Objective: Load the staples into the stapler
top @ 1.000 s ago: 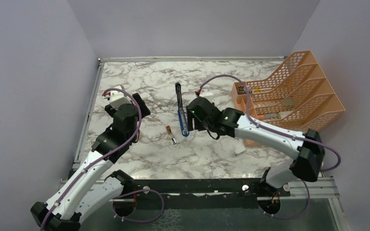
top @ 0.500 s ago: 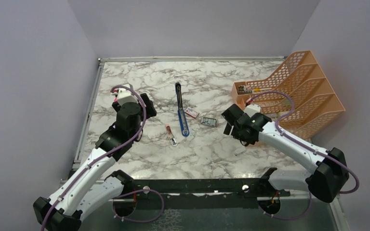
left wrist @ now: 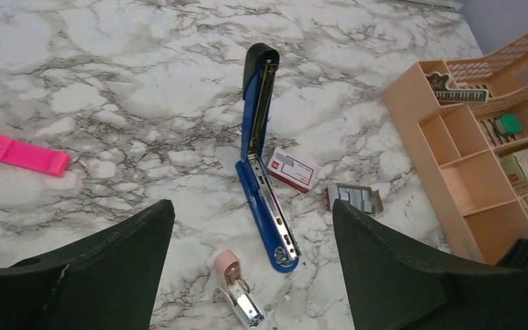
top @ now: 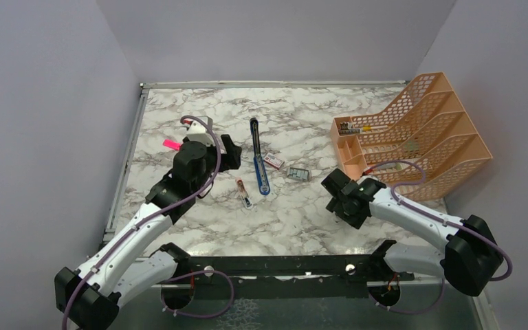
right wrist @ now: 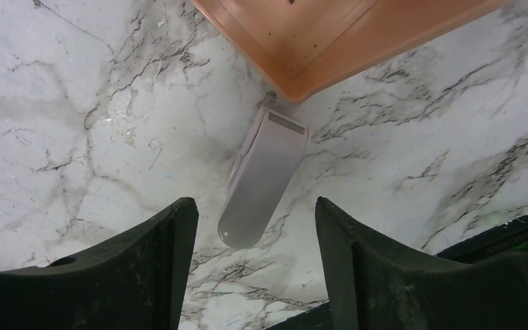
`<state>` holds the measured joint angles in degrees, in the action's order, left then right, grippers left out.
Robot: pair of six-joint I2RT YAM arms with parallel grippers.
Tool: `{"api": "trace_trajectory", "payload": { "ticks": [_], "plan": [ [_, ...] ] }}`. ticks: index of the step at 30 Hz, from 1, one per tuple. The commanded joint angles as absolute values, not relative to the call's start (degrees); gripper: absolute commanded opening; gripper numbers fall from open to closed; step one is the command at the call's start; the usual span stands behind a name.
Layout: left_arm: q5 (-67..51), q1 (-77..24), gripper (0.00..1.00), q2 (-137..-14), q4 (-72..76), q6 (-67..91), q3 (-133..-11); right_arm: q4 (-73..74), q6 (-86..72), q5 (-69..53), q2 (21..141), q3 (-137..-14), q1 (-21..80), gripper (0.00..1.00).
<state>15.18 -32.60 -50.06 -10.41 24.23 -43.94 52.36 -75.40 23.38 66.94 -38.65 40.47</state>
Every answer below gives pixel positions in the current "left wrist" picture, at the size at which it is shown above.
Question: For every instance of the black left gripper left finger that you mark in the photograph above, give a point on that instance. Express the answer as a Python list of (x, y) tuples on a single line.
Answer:
[(108, 280)]

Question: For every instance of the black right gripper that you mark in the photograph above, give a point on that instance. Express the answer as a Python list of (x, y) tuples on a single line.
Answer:
[(517, 256)]

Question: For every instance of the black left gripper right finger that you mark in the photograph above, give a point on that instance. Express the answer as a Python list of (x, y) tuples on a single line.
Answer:
[(396, 282)]

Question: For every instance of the staple box tray with staples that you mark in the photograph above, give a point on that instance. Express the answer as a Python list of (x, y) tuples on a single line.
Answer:
[(363, 198)]

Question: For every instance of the white red staple box sleeve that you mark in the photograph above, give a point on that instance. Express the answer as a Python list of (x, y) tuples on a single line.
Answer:
[(291, 171)]

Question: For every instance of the blue stapler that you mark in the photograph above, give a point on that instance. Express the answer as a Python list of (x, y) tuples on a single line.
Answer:
[(259, 74)]

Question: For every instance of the green white box in organizer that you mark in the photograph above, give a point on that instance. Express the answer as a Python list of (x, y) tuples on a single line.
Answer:
[(515, 167)]

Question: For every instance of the green cap item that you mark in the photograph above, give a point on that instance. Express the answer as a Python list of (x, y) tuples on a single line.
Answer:
[(507, 125)]

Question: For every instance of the pink flat plastic bar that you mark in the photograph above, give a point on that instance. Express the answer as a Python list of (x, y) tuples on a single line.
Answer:
[(32, 157)]

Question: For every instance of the peach plastic desk organizer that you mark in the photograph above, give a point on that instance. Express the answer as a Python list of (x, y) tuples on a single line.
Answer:
[(455, 149)]

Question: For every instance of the black piano keyboard ruler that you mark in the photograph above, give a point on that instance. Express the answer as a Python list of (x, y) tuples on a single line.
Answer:
[(440, 84)]

